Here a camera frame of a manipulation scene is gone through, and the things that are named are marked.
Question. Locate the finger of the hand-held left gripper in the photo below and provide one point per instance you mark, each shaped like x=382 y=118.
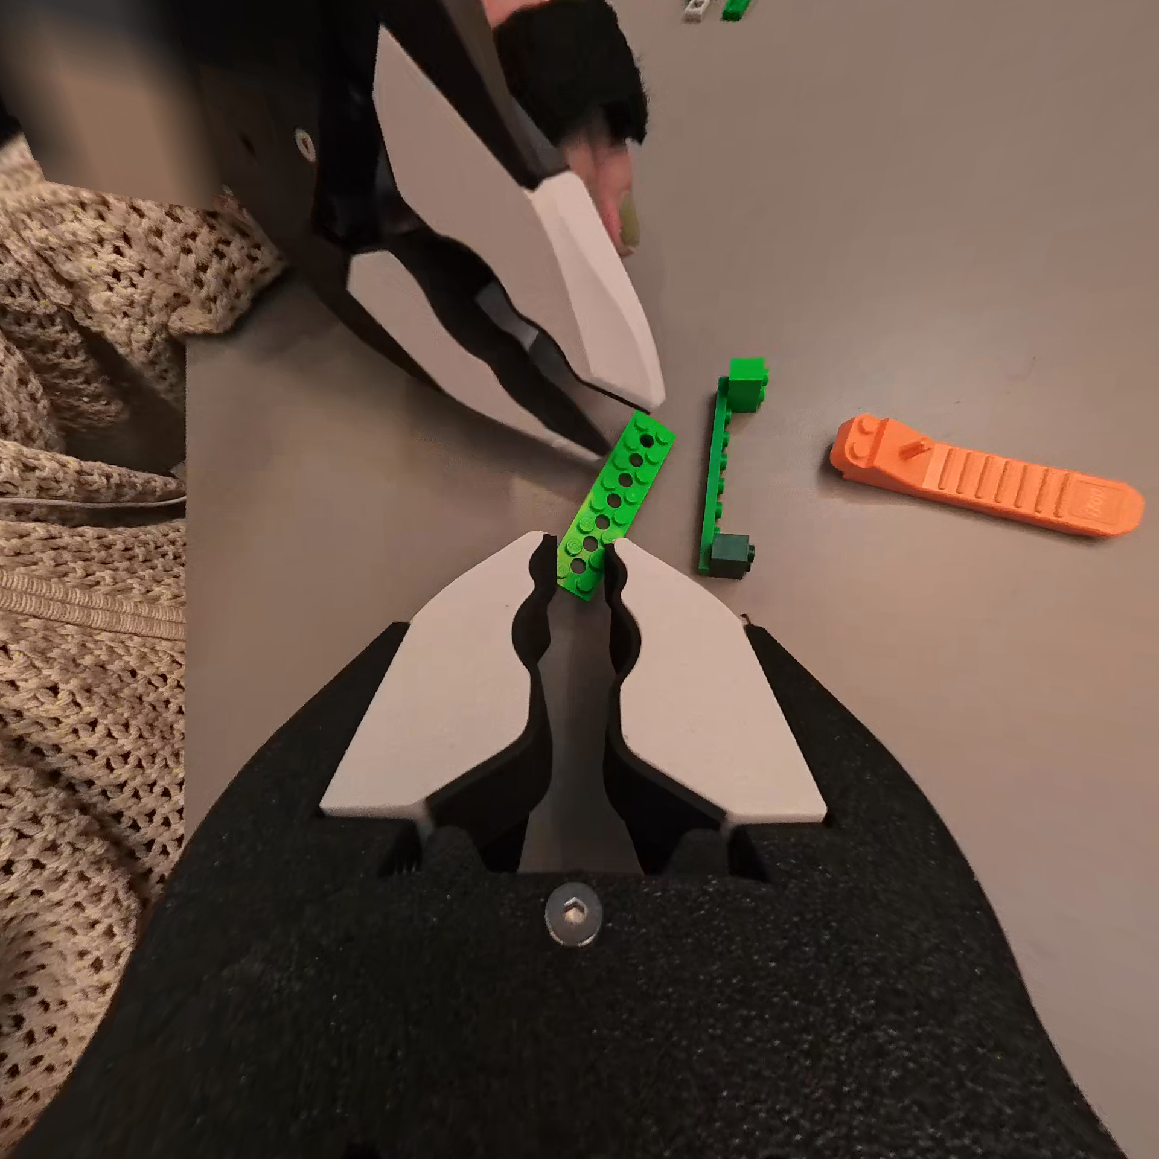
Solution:
x=543 y=272
x=425 y=336

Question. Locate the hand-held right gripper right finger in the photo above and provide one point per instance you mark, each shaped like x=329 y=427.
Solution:
x=706 y=707

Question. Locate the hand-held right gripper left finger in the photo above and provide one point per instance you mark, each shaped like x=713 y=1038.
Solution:
x=442 y=689

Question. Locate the bright green lego plate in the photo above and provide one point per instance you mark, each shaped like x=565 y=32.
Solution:
x=625 y=489

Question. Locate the long green lego assembly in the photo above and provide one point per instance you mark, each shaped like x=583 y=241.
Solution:
x=720 y=471

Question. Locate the small grey lego piece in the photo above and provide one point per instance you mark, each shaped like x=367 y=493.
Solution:
x=695 y=9

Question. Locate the small green lego piece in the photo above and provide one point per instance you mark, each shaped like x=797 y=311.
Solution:
x=738 y=7

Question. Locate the person's left hand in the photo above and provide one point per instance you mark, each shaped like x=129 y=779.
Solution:
x=569 y=64

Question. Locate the orange brick separator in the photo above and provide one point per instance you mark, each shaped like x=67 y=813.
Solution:
x=986 y=481

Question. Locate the beige knit sweater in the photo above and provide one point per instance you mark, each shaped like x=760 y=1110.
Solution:
x=81 y=725

